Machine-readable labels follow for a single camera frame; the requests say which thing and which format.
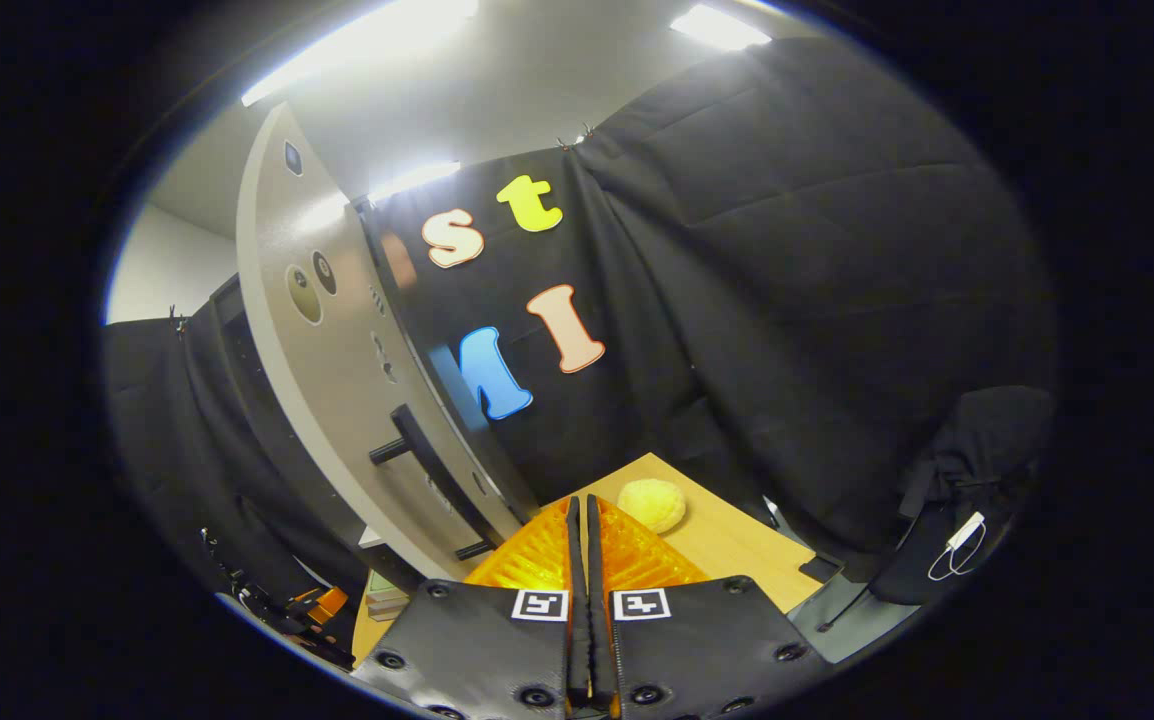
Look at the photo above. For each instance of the black backdrop cloth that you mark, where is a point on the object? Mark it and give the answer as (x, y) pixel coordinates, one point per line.
(787, 250)

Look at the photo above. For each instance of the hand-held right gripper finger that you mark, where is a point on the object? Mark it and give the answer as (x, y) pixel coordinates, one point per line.
(595, 600)
(574, 600)

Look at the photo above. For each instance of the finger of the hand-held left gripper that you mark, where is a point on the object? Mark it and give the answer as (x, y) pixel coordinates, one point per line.
(327, 603)

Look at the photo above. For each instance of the grey cabinet door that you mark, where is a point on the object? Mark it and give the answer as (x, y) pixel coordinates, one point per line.
(337, 400)

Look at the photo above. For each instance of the green book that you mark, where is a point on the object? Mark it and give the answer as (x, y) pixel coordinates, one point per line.
(384, 582)

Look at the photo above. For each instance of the brown book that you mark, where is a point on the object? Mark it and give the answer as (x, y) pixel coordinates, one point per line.
(387, 600)

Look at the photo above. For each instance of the ceiling light panel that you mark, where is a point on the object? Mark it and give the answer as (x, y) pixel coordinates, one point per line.
(357, 45)

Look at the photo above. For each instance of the yellow plush ball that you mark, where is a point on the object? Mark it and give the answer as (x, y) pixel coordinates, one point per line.
(652, 505)

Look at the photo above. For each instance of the black bag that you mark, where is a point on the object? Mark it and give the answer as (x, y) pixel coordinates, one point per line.
(977, 470)

